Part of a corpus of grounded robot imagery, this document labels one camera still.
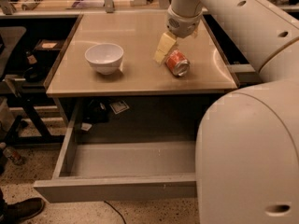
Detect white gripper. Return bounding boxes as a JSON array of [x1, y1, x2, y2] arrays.
[[153, 5, 203, 65]]

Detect red coke can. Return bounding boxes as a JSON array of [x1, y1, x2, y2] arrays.
[[165, 49, 190, 77]]

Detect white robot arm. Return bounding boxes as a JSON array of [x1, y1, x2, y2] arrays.
[[167, 0, 299, 224]]

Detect grey cabinet with beige top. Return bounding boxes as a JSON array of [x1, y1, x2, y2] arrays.
[[45, 10, 238, 120]]

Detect open grey top drawer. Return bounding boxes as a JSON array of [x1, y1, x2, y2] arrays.
[[34, 110, 196, 203]]

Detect white bowl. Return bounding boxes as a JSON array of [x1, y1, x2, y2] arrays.
[[85, 43, 124, 75]]

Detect white paper tag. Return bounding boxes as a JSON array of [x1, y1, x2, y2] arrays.
[[109, 101, 129, 114]]

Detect plastic bottle on floor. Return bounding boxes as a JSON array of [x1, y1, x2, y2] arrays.
[[0, 142, 24, 165]]

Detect dark shoe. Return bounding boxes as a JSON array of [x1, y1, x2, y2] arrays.
[[0, 198, 45, 224]]

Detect black side table frame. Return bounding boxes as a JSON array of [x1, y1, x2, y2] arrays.
[[2, 78, 64, 147]]

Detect black floor cable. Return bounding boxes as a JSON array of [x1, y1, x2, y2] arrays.
[[103, 200, 128, 224]]

